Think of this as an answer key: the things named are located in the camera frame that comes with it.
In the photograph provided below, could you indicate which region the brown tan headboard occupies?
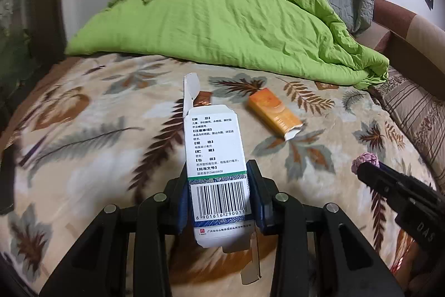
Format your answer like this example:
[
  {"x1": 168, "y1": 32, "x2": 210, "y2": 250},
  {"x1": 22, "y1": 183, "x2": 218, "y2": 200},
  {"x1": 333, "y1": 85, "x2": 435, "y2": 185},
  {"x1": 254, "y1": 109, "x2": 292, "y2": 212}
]
[{"x1": 358, "y1": 0, "x2": 445, "y2": 75}]

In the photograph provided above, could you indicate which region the beige patterned pillow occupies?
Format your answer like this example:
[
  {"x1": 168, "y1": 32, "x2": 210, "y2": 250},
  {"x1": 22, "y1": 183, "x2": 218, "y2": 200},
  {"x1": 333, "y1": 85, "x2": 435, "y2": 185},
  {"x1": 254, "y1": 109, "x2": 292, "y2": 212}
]
[{"x1": 369, "y1": 67, "x2": 445, "y2": 181}]

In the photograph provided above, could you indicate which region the leaf printed blanket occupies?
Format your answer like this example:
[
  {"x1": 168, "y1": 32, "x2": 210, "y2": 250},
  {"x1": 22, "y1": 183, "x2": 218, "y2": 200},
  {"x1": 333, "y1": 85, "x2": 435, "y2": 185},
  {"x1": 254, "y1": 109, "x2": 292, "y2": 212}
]
[{"x1": 0, "y1": 53, "x2": 442, "y2": 297}]

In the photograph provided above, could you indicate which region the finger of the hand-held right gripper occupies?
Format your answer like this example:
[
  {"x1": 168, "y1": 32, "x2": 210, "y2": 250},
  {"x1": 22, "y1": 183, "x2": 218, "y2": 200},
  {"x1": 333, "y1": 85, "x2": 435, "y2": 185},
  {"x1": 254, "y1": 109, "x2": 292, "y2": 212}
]
[{"x1": 356, "y1": 161, "x2": 418, "y2": 214}]

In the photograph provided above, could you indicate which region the orange box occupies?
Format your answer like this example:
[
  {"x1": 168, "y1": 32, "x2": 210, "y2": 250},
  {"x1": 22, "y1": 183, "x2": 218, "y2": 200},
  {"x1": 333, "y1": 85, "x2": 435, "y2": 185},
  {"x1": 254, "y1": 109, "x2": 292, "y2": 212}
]
[{"x1": 248, "y1": 87, "x2": 304, "y2": 143}]

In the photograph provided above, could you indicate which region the green blanket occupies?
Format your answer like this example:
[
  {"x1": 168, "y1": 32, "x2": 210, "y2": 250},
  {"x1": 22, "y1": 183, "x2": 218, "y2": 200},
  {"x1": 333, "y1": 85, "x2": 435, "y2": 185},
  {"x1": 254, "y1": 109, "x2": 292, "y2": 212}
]
[{"x1": 65, "y1": 0, "x2": 390, "y2": 90}]

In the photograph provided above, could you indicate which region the dark wooden bedpost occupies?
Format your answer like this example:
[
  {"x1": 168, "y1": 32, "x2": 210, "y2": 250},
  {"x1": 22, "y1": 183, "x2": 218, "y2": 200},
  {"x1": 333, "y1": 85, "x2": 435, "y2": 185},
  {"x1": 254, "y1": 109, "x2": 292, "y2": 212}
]
[{"x1": 29, "y1": 0, "x2": 68, "y2": 57}]

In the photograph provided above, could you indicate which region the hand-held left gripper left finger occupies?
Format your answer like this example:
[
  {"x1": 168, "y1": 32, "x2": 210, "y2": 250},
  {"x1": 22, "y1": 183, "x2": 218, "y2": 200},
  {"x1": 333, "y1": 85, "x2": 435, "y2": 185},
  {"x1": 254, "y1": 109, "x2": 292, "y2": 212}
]
[{"x1": 38, "y1": 163, "x2": 190, "y2": 297}]

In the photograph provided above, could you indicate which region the white blue medicine box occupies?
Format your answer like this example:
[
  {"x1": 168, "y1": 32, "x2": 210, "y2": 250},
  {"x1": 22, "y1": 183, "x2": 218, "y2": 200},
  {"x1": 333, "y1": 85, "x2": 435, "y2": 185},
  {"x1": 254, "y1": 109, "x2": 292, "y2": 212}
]
[{"x1": 182, "y1": 72, "x2": 261, "y2": 285}]

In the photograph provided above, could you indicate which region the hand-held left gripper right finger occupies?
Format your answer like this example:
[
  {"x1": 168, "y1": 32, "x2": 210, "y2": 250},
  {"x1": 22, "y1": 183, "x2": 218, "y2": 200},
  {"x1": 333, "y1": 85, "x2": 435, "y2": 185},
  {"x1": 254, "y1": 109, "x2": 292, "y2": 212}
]
[{"x1": 245, "y1": 159, "x2": 406, "y2": 297}]

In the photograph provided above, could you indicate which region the purple wrapper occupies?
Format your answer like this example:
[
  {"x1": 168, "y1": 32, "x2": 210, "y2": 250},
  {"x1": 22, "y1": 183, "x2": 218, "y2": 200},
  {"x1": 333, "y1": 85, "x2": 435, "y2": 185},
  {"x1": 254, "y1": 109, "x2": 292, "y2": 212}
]
[{"x1": 352, "y1": 153, "x2": 380, "y2": 174}]

